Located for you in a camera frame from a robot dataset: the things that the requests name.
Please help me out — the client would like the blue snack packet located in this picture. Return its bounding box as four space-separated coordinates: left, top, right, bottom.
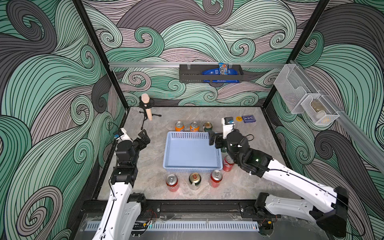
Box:
202 63 240 83

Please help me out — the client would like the large clear wall bin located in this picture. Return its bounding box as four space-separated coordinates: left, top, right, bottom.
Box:
274 64 310 114

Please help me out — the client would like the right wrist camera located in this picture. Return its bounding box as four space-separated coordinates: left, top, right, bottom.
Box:
222 117 234 139

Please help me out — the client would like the green gold-top can front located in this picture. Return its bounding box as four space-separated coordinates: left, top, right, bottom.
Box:
189 173 202 190

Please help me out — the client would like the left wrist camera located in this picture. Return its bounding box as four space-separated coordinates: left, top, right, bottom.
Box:
114 128 132 144

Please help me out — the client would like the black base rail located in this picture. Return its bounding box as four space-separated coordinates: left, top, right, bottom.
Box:
78 199 323 219

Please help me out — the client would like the green gold-top can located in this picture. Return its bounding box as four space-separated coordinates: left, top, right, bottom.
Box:
203 122 213 132
189 173 202 190

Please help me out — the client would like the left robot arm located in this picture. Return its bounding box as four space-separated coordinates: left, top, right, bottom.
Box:
93 128 151 240

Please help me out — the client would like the green gold-top can back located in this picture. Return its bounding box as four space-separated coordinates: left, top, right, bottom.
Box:
203 122 213 132

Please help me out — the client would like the red cola can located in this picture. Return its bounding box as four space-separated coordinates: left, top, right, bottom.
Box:
166 174 179 192
210 170 223 188
223 155 235 172

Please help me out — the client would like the black wall shelf tray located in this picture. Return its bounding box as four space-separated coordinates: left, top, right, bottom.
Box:
179 64 244 83

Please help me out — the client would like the blue playing card box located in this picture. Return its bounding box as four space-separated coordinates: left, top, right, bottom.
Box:
242 115 256 123

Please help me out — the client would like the white perforated cable duct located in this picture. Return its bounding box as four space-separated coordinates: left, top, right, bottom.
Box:
84 221 260 232

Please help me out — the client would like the small clear wall bin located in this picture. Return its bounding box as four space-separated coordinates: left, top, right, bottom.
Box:
301 94 340 127

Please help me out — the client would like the beige microphone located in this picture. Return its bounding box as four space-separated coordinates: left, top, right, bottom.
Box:
141 94 153 121

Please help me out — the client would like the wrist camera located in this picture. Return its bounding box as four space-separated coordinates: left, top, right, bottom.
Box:
114 128 132 144
222 117 234 139

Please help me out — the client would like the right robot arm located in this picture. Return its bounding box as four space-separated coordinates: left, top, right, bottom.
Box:
208 130 349 238

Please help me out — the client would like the light blue plastic basket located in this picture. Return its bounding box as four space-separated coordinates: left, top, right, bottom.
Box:
163 132 223 173

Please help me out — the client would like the orange Fanta can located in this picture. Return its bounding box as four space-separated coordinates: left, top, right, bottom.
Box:
175 121 185 132
190 122 200 132

